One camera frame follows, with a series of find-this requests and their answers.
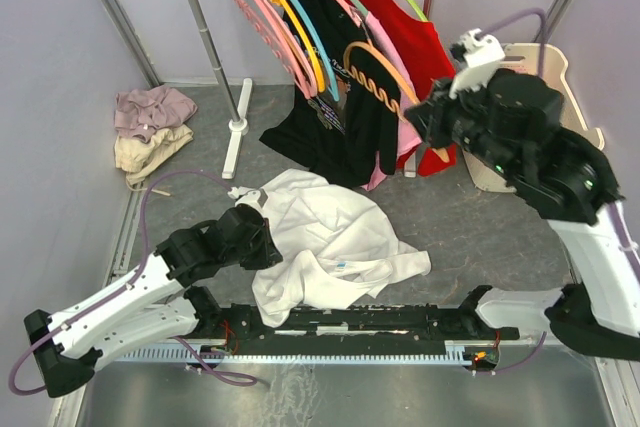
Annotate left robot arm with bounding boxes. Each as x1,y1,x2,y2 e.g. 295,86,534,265
24,204,282,398

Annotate blue hanger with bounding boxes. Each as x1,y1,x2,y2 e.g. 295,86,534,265
275,0,339,101

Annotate white t shirt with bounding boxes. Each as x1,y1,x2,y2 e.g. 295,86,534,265
252,169,431,327

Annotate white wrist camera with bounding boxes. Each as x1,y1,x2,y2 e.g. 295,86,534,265
449,29,506,99
227,187,268,211

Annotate pink t shirt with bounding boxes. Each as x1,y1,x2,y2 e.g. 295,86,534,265
362,13,422,191

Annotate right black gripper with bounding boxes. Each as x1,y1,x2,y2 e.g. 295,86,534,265
405,71,524,181

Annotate cream laundry basket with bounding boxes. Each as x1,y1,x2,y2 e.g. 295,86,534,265
462,42,606,193

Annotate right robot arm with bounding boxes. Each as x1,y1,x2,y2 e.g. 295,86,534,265
405,68,639,361

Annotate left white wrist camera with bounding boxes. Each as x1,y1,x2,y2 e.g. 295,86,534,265
227,187,268,211

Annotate pink wavy hanger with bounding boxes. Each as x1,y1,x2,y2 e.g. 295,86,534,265
234,0,299,86

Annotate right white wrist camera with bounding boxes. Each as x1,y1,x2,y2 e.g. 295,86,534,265
449,29,506,99

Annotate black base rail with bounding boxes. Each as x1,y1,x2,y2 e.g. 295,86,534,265
187,301,520,367

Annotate orange wavy hanger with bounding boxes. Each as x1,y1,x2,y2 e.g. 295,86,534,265
343,41,419,124

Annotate black t shirt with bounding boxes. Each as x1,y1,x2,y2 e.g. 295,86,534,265
260,0,398,188

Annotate red t shirt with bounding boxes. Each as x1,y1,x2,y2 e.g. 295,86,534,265
346,0,454,177

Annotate mauve crumpled cloth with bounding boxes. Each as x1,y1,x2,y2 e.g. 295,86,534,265
114,85,198,143

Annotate beige crumpled cloth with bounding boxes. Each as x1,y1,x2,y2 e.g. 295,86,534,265
114,125,194,192

